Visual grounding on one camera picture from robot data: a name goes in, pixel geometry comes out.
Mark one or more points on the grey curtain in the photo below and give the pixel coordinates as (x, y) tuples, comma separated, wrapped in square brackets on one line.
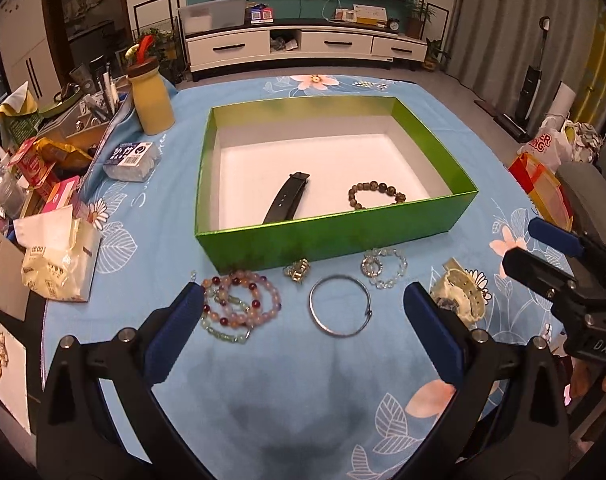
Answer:
[(494, 42)]

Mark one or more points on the green cardboard box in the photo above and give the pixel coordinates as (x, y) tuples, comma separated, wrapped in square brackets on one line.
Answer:
[(319, 177)]

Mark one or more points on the light blue floral tablecloth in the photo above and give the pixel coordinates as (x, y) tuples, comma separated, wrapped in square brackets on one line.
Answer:
[(293, 402)]

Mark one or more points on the upright vacuum cleaner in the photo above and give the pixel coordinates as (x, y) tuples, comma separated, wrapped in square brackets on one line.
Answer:
[(516, 124)]

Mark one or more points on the white TV cabinet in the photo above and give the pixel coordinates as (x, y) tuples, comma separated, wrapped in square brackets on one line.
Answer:
[(314, 43)]

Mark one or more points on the translucent storage bin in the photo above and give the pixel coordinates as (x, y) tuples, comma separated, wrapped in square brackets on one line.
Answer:
[(212, 15)]

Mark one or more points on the white plastic shopping bag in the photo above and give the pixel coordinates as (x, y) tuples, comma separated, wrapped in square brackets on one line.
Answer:
[(571, 142)]

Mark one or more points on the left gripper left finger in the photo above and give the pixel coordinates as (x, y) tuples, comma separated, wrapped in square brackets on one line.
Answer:
[(76, 435)]

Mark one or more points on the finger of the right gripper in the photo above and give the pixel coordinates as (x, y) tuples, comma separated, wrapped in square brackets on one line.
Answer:
[(555, 237), (541, 277)]

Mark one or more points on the red snack box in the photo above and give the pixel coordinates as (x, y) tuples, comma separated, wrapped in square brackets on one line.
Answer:
[(37, 172)]

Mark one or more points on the yellow bottle brown lid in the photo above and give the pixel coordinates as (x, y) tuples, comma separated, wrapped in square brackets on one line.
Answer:
[(150, 96)]

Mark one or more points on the right hand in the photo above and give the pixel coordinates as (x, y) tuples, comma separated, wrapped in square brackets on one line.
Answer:
[(583, 377)]

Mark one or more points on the clear box of cotton swabs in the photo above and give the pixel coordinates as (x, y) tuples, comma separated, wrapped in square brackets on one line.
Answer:
[(132, 162)]

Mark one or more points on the red yellow paper bag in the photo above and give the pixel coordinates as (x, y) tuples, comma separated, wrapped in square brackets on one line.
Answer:
[(543, 189)]

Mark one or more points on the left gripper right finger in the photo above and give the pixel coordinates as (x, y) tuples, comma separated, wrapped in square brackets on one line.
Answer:
[(506, 418)]

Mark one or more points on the white tissue pack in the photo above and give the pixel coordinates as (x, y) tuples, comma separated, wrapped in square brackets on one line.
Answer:
[(61, 253)]

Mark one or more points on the silver bangle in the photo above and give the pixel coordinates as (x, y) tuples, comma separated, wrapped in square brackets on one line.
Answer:
[(340, 306)]

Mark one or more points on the potted plant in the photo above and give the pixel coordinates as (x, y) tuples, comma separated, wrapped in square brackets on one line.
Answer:
[(419, 13)]

